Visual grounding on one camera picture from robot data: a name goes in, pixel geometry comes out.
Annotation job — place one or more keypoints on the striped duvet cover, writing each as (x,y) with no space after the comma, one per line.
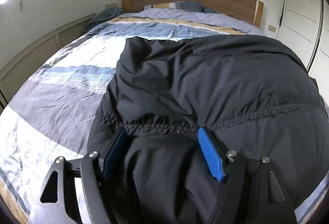
(48,175)

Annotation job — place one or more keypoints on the white wardrobe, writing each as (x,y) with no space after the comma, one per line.
(304,29)

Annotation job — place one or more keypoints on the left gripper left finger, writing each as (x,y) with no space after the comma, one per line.
(114,151)

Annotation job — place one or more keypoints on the wall switch plate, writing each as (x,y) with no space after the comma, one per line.
(272,28)

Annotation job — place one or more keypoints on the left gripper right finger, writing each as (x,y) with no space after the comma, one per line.
(214,153)

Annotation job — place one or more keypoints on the striped pillow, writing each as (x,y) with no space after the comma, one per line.
(192,6)

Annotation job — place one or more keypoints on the dark teal folded cloth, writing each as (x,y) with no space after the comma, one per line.
(104,16)

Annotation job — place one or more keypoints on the black puffer down jacket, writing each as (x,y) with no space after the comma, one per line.
(252,92)

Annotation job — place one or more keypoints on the beige radiator cover cabinet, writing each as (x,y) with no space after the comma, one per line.
(16,72)

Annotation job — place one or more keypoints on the wall socket plate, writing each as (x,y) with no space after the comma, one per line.
(111,5)

